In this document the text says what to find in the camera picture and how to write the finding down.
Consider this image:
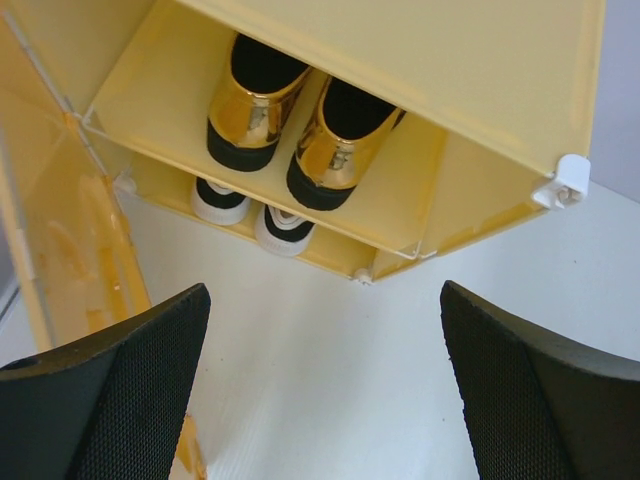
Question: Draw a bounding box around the black white sneaker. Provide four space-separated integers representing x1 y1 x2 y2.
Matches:
191 177 251 226
254 205 316 257

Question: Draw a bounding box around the yellow cabinet door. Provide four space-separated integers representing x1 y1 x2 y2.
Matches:
1 1 206 479

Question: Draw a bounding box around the gold loafer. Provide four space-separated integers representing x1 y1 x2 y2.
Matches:
207 33 313 172
286 77 405 211

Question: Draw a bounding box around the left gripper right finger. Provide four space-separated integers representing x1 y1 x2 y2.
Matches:
440 281 639 479

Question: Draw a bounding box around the yellow plastic shoe cabinet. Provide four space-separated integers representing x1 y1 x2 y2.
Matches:
1 1 605 282

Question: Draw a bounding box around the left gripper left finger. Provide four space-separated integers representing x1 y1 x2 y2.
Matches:
1 283 210 479

